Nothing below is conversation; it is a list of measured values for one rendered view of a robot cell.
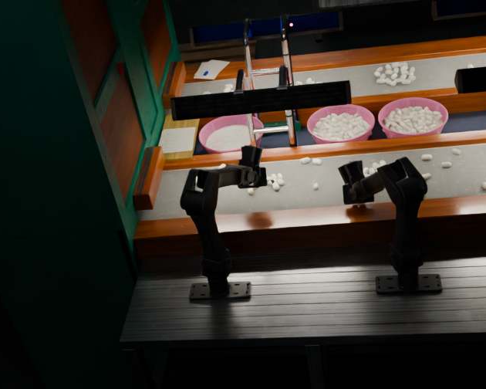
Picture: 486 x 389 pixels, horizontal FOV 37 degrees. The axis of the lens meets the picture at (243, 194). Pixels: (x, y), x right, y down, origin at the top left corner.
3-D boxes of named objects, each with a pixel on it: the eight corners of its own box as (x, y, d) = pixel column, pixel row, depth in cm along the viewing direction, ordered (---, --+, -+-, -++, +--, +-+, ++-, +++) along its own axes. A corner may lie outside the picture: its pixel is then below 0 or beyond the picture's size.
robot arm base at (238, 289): (187, 268, 237) (183, 283, 232) (248, 265, 234) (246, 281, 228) (192, 285, 242) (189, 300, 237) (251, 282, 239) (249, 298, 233)
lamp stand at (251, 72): (301, 130, 304) (289, 32, 277) (254, 135, 307) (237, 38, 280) (301, 106, 319) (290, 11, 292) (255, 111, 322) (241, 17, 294)
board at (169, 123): (191, 159, 283) (191, 157, 282) (154, 163, 285) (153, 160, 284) (200, 114, 309) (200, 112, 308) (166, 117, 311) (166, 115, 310)
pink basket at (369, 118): (387, 148, 285) (386, 128, 279) (324, 168, 281) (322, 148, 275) (358, 116, 306) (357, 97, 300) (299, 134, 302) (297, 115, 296)
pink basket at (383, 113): (452, 151, 277) (453, 130, 272) (382, 157, 281) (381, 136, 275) (441, 114, 298) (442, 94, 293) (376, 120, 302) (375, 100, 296)
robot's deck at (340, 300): (520, 340, 210) (521, 331, 207) (122, 350, 229) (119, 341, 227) (472, 158, 280) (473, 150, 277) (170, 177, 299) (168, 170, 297)
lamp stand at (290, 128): (302, 190, 273) (288, 86, 246) (248, 194, 275) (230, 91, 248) (301, 160, 288) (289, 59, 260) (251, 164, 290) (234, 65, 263)
